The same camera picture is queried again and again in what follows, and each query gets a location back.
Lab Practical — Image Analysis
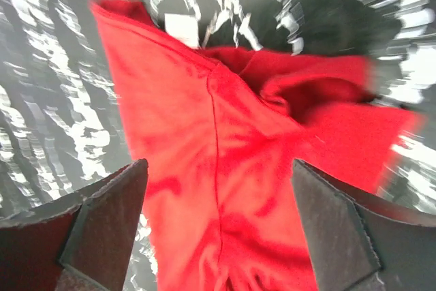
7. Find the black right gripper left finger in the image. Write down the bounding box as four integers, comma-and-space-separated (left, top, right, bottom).
1, 159, 148, 290

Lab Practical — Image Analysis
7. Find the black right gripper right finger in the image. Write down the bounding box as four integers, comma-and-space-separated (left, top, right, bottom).
292, 159, 435, 291

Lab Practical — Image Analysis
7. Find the red t-shirt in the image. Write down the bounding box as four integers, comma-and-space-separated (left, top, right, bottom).
91, 0, 420, 290

